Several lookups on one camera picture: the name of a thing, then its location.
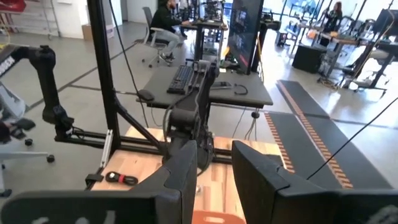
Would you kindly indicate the orange plastic bin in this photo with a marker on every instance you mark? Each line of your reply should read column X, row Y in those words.
column 199, row 218

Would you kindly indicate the black mat with orange stripe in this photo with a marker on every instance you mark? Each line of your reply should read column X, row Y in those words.
column 308, row 102
column 311, row 155

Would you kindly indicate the large black monitor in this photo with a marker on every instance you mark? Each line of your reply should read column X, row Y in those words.
column 244, row 31

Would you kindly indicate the cardboard box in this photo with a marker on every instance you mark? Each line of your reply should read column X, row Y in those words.
column 88, row 32

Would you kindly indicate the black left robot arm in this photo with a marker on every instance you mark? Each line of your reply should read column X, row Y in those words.
column 186, row 121

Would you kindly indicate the black desk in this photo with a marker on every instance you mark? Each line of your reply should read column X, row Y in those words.
column 236, row 95

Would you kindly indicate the black keyboard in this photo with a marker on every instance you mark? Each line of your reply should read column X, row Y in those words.
column 180, row 79

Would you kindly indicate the silver frame bracket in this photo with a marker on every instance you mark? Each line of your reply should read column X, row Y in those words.
column 107, row 149

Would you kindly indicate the black jointed mount arm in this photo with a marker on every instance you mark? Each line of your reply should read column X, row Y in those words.
column 49, row 87

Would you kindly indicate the black computer mouse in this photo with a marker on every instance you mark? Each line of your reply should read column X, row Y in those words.
column 145, row 95

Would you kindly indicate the black aluminium rig frame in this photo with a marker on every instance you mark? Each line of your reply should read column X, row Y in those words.
column 102, row 77

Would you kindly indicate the black cabinet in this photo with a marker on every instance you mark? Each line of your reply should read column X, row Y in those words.
column 308, row 59

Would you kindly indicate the grey office chair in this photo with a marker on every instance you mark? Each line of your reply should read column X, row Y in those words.
column 147, row 18

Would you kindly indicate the person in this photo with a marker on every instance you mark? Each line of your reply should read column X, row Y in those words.
column 164, row 21
column 334, row 15

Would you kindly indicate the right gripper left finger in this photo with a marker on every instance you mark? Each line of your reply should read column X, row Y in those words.
column 177, row 193

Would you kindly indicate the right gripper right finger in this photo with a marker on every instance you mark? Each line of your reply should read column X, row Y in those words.
column 264, row 193

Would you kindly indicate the white office chair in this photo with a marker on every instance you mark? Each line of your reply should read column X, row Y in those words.
column 12, row 105

